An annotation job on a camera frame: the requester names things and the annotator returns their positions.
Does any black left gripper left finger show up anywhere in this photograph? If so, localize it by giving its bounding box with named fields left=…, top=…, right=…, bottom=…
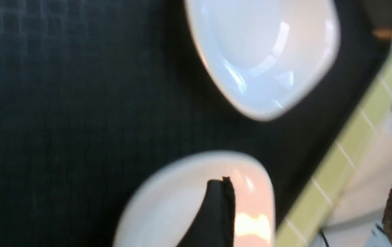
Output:
left=178, top=177, right=236, bottom=247

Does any large white plastic tub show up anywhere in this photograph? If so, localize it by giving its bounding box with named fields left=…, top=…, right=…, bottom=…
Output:
left=310, top=112, right=392, bottom=247

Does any black serving tray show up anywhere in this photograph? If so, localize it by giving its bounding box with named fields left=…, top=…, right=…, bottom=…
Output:
left=0, top=0, right=389, bottom=247

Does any white square dish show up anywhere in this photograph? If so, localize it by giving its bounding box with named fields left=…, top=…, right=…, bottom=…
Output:
left=113, top=150, right=276, bottom=247
left=184, top=0, right=341, bottom=121

